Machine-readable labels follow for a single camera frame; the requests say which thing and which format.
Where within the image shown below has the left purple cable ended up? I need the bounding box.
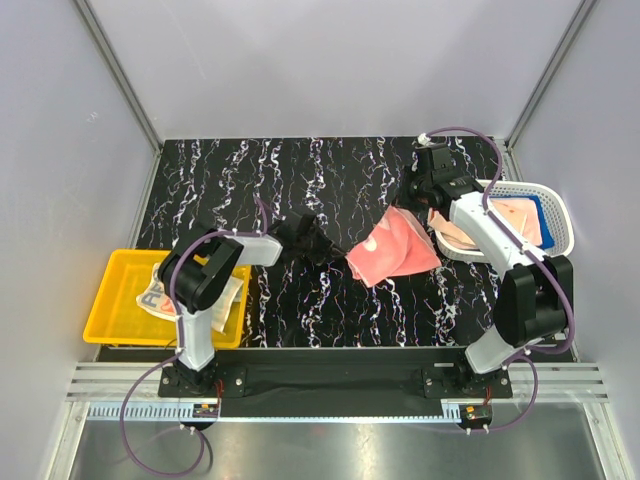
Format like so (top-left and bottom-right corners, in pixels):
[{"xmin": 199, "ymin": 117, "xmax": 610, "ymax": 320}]
[{"xmin": 118, "ymin": 195, "xmax": 281, "ymax": 476}]

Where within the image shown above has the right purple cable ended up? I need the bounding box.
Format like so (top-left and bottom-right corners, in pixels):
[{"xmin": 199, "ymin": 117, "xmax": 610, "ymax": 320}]
[{"xmin": 419, "ymin": 126, "xmax": 574, "ymax": 435}]

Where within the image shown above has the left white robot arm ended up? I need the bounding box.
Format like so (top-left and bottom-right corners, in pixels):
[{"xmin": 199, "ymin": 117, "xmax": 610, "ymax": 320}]
[{"xmin": 158, "ymin": 211, "xmax": 346, "ymax": 396}]

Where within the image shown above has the white perforated plastic basket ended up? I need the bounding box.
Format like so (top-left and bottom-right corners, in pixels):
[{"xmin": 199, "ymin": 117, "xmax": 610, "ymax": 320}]
[{"xmin": 435, "ymin": 180, "xmax": 574, "ymax": 263}]

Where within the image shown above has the pink patterned towel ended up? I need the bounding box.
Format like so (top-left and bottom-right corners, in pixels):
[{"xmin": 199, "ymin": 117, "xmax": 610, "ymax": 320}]
[{"xmin": 346, "ymin": 206, "xmax": 441, "ymax": 288}]

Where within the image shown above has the blue folded towel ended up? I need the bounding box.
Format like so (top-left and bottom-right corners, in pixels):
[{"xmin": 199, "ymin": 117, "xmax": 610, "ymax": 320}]
[{"xmin": 531, "ymin": 196, "xmax": 555, "ymax": 250}]

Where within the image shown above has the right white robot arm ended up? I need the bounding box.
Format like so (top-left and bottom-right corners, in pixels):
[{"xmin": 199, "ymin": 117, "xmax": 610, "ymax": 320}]
[{"xmin": 395, "ymin": 141, "xmax": 575, "ymax": 397}]

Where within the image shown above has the yellow plastic tray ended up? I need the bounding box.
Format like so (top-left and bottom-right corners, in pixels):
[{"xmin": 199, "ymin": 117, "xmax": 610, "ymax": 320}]
[{"xmin": 82, "ymin": 248, "xmax": 253, "ymax": 350}]

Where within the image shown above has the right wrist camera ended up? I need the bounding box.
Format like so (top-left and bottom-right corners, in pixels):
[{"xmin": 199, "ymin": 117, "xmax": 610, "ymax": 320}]
[{"xmin": 416, "ymin": 133, "xmax": 435, "ymax": 148}]

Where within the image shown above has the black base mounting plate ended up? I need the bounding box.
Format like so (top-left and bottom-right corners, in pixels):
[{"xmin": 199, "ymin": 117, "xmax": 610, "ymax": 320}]
[{"xmin": 158, "ymin": 347, "xmax": 513, "ymax": 422}]

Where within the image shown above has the purple cable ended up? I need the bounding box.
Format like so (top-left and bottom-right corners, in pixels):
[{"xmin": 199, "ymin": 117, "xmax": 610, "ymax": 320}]
[
  {"xmin": 419, "ymin": 126, "xmax": 574, "ymax": 435},
  {"xmin": 118, "ymin": 195, "xmax": 281, "ymax": 476}
]

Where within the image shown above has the slotted white cable duct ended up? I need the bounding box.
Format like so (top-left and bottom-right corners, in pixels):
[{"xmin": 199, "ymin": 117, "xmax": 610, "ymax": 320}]
[{"xmin": 87, "ymin": 402, "xmax": 220, "ymax": 423}]

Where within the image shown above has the orange fox pattern towel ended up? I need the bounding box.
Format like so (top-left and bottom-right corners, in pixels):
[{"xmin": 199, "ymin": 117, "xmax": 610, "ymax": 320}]
[{"xmin": 427, "ymin": 197, "xmax": 544, "ymax": 250}]

